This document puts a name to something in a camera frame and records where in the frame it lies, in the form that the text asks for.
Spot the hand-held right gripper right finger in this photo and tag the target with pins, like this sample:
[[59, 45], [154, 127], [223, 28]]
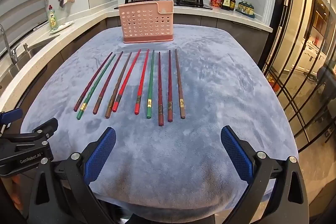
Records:
[[236, 153]]

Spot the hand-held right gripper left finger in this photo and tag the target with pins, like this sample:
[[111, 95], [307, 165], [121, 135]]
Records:
[[101, 155]]

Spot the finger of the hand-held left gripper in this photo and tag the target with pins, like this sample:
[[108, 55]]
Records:
[[47, 128], [10, 115]]

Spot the dark red chopstick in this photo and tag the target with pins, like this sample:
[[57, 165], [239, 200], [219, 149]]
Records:
[[93, 81], [169, 82], [159, 87], [109, 82]]

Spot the pink perforated utensil holder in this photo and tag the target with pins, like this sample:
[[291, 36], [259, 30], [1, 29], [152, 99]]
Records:
[[144, 22]]

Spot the steel sink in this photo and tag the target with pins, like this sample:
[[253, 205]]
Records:
[[6, 74]]

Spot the steel faucet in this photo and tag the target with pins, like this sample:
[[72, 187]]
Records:
[[11, 54]]

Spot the green chopstick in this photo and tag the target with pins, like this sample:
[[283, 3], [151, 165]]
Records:
[[97, 85], [151, 82]]

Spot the brown chopstick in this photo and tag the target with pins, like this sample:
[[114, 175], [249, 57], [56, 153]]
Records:
[[120, 82], [179, 82]]

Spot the blue-grey plush blanket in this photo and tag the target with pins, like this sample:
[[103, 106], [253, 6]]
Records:
[[210, 82]]

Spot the floral plate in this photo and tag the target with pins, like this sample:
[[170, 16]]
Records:
[[64, 26]]

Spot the green dish soap bottle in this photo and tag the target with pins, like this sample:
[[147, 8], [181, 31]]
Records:
[[53, 19]]

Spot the black framed glass door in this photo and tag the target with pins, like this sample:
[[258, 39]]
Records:
[[302, 56]]

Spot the grey base cabinet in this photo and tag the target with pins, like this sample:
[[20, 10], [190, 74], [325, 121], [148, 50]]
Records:
[[236, 29]]

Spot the white kitchen countertop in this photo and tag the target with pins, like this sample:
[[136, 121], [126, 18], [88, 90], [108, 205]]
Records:
[[236, 18]]

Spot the green spice jar tray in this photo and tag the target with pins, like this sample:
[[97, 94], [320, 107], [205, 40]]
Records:
[[245, 15]]

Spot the green lidded spice jar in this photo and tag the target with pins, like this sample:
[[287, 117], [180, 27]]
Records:
[[241, 6], [251, 9], [246, 8]]

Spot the black gas stove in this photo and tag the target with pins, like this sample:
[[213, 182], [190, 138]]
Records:
[[204, 6]]

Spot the red instant noodle cup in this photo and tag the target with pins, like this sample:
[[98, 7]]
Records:
[[215, 1]]

